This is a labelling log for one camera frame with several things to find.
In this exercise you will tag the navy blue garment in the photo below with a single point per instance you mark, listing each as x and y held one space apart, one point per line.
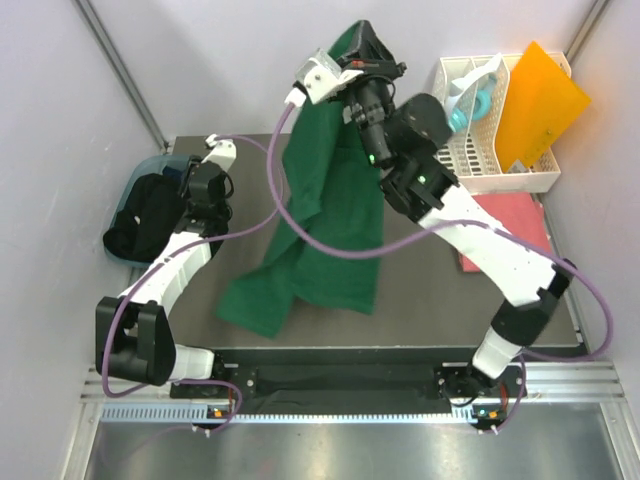
173 174

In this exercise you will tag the pink folded t shirt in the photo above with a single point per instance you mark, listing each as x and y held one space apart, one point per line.
520 214

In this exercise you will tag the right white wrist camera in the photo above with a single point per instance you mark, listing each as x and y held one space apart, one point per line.
319 78

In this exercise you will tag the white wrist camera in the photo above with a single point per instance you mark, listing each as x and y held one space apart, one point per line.
319 78
221 152

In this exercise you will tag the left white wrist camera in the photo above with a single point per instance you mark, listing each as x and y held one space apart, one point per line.
221 152

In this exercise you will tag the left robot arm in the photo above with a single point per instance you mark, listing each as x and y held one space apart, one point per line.
133 338

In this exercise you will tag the black t shirt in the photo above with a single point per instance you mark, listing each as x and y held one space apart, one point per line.
143 226

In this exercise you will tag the grey slotted cable duct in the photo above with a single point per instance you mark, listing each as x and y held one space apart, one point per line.
206 414

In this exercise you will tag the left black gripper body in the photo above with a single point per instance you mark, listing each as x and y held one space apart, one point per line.
185 192

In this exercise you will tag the green t shirt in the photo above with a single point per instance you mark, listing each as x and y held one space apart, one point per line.
335 198

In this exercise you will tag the blue plastic basket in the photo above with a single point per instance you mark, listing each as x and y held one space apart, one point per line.
150 165

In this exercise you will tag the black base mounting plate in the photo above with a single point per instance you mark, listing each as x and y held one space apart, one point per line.
346 380

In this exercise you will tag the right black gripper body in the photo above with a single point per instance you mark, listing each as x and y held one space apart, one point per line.
368 99

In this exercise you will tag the orange plastic folder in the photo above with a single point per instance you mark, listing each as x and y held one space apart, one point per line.
542 102

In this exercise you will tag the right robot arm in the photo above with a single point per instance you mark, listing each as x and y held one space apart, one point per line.
403 140

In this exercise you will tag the white perforated file organizer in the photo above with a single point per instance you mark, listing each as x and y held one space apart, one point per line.
474 153

